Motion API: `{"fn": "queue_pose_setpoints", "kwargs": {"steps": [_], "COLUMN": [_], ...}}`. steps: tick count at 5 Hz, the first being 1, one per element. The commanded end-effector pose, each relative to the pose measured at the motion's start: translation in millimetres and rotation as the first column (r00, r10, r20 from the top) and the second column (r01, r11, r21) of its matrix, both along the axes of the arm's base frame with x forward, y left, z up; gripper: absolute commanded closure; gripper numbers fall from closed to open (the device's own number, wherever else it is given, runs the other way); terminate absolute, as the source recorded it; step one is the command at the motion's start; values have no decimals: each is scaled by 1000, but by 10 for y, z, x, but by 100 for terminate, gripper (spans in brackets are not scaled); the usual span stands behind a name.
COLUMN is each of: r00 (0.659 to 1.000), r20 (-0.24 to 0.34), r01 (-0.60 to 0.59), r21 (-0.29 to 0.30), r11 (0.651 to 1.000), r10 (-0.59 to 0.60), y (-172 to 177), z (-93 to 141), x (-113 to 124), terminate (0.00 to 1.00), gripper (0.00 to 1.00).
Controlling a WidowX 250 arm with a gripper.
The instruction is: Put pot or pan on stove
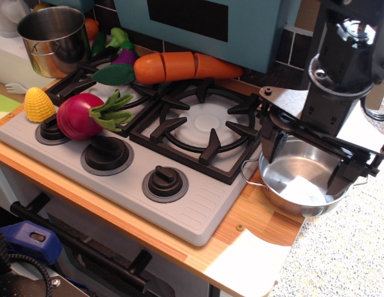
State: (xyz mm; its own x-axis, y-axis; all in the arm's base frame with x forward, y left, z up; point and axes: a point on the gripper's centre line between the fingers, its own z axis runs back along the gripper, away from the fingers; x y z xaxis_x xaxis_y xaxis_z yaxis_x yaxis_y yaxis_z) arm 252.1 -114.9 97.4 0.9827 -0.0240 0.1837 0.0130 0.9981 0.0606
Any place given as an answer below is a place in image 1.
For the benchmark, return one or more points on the black metal gripper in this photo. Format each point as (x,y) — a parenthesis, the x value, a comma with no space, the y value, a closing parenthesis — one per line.
(332,122)

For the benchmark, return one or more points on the small steel pot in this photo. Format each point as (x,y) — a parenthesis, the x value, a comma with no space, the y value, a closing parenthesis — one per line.
(297,180)

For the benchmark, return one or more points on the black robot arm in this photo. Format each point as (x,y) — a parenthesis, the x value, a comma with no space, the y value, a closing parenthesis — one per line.
(351,58)

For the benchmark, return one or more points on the right black stove knob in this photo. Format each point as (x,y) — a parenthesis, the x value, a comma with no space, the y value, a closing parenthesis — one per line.
(165,184)

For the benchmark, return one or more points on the black stove knob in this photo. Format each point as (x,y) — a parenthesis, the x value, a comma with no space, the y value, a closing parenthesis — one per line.
(49,133)
(106,156)
(165,184)

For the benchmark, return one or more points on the grey toy stove top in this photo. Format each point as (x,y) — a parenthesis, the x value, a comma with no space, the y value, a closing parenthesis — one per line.
(194,217)

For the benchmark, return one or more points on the middle black stove knob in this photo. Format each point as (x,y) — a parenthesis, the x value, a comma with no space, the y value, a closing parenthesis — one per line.
(106,156)

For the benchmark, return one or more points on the left black stove knob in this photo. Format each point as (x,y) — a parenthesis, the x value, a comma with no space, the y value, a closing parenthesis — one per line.
(49,133)

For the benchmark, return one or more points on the tall steel stock pot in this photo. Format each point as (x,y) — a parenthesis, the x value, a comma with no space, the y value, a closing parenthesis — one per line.
(55,40)

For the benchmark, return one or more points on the right black burner grate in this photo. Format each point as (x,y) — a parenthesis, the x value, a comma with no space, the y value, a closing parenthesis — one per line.
(200,125)

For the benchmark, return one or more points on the black burner grate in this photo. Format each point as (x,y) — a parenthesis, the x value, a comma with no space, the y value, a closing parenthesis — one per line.
(80,80)
(200,125)

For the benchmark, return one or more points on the teal toy microwave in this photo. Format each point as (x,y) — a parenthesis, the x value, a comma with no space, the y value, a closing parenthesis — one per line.
(246,33)

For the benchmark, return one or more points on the orange toy carrot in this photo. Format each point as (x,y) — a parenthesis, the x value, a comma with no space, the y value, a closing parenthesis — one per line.
(157,68)

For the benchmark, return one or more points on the purple toy eggplant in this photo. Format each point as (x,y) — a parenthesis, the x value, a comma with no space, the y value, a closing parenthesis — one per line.
(127,54)

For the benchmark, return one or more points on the red toy radish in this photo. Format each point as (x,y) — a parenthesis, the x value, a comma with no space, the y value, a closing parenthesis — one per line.
(86,115)

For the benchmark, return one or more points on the dark green toy cucumber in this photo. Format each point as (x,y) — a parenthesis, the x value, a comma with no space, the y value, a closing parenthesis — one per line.
(99,44)

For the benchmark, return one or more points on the left black burner grate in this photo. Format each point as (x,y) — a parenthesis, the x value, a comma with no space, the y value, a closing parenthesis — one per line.
(80,80)

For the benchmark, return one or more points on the orange toy fruit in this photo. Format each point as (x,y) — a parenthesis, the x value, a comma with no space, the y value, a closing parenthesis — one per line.
(92,28)

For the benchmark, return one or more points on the yellow toy corn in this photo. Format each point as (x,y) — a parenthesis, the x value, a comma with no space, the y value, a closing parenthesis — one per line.
(38,106)

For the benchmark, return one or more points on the blue clamp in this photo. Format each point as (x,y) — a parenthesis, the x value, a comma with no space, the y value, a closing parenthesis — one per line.
(33,240)

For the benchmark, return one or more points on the white plastic fork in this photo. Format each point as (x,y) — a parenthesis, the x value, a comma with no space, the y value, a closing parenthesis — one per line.
(15,88)

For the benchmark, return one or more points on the green cutting board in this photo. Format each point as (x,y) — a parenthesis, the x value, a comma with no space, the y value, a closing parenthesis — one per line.
(7,105)

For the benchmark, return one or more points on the white toy faucet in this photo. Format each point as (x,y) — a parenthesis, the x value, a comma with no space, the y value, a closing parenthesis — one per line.
(11,13)

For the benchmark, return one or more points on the black oven door handle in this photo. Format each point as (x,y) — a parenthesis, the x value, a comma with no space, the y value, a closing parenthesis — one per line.
(130,275)

